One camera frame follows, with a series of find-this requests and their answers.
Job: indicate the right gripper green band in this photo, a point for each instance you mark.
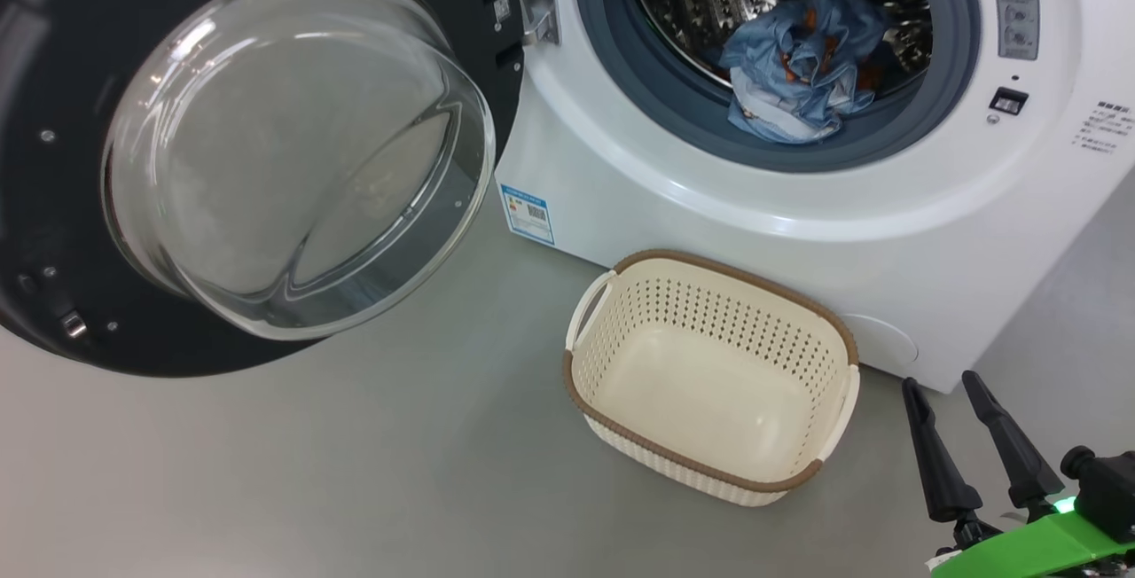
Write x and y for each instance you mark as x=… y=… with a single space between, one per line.
x=1029 y=556

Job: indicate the blue bear print garment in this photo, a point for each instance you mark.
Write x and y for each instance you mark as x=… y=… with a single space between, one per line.
x=829 y=24

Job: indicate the black round glass washer door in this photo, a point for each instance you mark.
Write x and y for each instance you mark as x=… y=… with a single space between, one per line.
x=71 y=117

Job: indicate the white front-load washing machine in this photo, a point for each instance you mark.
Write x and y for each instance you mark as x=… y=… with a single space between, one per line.
x=798 y=206

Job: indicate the black door lock socket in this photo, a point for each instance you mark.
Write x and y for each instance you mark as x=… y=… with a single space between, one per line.
x=1008 y=100

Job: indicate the steel washing machine drum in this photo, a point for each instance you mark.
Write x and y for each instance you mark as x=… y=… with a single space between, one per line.
x=692 y=2

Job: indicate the round white filter cover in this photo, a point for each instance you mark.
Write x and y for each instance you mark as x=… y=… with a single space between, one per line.
x=882 y=347

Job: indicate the cream basket with brown rim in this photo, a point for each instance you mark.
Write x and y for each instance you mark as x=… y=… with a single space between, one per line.
x=700 y=383

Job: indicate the printed text notice sticker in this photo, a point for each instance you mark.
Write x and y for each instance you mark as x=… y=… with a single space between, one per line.
x=1107 y=128

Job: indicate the grey warning label sticker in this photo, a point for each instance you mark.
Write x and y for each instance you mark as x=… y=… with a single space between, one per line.
x=1015 y=11

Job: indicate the blue energy label sticker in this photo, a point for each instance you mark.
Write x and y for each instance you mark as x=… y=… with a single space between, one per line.
x=528 y=214

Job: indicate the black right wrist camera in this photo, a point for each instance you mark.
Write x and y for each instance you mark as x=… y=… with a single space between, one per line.
x=1108 y=489

